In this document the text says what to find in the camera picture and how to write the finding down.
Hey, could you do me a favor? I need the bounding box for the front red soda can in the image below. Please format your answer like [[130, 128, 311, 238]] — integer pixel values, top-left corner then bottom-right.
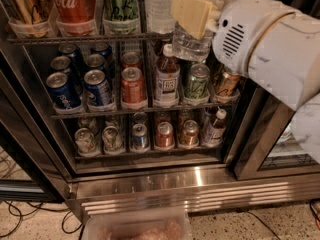
[[121, 67, 147, 106]]

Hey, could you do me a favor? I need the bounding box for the red cola can top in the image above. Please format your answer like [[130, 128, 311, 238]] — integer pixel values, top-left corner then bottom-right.
[[54, 0, 96, 36]]

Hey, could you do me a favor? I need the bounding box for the blue pepsi can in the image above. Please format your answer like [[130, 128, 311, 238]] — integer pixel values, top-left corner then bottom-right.
[[46, 72, 82, 115], [84, 70, 115, 112]]

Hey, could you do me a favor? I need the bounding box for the gold can top shelf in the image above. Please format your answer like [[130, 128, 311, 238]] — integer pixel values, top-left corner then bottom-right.
[[1, 0, 53, 38]]

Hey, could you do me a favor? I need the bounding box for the brown tea bottle middle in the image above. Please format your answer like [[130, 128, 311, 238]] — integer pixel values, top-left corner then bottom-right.
[[154, 44, 180, 107]]

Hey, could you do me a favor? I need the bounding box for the rear red soda can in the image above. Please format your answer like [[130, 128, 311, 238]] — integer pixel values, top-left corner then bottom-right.
[[121, 51, 143, 70]]

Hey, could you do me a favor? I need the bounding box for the black cable on floor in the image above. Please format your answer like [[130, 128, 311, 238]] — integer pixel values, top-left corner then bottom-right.
[[0, 198, 84, 239]]

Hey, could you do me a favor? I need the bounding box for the clear plastic bin floor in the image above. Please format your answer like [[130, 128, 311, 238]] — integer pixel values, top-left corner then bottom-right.
[[82, 207, 193, 240]]

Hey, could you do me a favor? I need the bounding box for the glass fridge door right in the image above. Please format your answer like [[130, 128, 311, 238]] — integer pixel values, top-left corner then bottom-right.
[[234, 0, 319, 180]]

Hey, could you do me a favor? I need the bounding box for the front gold can middle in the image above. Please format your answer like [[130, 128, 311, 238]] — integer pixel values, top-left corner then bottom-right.
[[214, 68, 241, 103]]

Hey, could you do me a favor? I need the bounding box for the front green can middle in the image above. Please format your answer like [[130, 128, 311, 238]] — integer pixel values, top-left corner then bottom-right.
[[183, 64, 210, 105]]

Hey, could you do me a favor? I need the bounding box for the clear water bottle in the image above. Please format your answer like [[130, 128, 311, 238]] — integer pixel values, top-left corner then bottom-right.
[[145, 0, 175, 34], [172, 0, 225, 62]]

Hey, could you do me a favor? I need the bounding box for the stainless steel fridge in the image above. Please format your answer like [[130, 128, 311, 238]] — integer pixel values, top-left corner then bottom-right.
[[1, 0, 320, 221]]

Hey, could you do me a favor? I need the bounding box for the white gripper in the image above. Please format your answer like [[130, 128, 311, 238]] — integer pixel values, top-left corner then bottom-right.
[[171, 0, 296, 77]]

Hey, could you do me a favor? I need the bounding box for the blue silver can bottom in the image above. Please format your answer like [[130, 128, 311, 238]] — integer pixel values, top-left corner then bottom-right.
[[132, 124, 149, 151]]

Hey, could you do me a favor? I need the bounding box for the tea bottle bottom shelf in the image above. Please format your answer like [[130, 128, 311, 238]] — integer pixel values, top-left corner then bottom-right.
[[202, 109, 227, 147]]

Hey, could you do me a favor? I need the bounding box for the front right blue pepsi can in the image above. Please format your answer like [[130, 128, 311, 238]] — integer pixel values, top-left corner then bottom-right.
[[84, 70, 115, 112]]

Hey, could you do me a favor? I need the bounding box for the middle left pepsi can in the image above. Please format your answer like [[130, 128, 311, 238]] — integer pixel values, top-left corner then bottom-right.
[[50, 55, 83, 95]]

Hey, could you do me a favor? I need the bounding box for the red can bottom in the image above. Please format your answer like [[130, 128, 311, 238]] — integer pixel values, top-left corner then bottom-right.
[[155, 122, 174, 149]]

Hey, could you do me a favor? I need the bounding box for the front left blue pepsi can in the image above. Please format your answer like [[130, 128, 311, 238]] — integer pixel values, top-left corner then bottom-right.
[[46, 72, 82, 115]]

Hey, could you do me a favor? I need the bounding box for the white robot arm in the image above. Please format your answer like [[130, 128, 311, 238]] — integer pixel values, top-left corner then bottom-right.
[[171, 0, 320, 162]]

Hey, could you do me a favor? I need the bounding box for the red soda can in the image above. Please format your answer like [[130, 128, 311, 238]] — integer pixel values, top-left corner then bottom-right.
[[121, 51, 143, 70], [121, 67, 147, 106]]

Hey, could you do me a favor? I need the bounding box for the copper can bottom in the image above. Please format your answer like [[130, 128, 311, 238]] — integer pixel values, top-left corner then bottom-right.
[[179, 120, 199, 146]]

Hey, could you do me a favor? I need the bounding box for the green can top shelf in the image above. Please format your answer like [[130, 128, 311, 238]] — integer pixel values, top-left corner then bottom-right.
[[104, 0, 139, 34]]

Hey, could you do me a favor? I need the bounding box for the middle right pepsi can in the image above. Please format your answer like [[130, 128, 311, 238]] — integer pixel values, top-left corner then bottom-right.
[[86, 54, 110, 79]]

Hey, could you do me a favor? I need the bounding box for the silver can bottom left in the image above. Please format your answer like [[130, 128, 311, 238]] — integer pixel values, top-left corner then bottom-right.
[[75, 128, 99, 157]]

